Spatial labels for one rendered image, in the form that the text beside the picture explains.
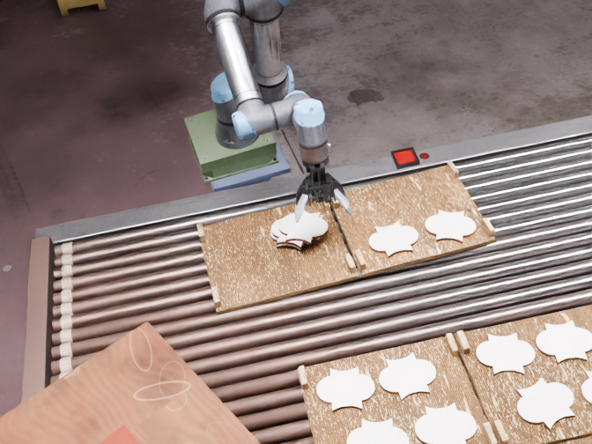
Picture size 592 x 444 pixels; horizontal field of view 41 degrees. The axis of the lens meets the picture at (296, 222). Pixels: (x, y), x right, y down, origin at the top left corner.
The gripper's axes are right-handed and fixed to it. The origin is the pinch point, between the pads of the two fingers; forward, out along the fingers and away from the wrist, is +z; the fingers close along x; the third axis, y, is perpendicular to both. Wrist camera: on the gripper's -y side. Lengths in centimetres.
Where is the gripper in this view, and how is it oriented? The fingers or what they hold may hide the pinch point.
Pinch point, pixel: (322, 217)
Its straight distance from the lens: 223.2
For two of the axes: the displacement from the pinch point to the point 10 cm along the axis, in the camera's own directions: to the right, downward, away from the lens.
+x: 9.9, -1.7, 0.1
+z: 1.4, 8.4, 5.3
